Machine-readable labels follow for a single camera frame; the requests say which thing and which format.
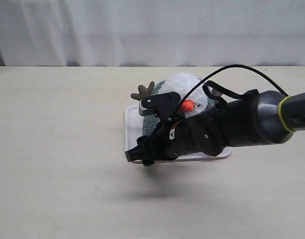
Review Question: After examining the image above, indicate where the green knitted scarf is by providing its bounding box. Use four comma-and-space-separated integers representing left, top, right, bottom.
142, 78, 218, 135

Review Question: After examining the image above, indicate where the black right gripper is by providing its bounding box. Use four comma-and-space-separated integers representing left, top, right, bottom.
125, 117, 229, 166

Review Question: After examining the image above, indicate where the white backdrop curtain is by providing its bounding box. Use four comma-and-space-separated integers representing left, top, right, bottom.
0, 0, 305, 67

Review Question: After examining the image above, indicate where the white plush snowman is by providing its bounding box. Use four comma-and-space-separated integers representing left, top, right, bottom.
130, 72, 217, 118

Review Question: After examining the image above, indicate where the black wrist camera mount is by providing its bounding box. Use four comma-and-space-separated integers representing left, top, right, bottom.
138, 92, 181, 121

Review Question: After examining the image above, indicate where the white rectangular plastic tray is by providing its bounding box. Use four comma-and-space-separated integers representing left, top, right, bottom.
124, 105, 232, 163

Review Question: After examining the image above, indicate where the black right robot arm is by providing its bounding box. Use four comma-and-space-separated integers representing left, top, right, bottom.
125, 90, 305, 166

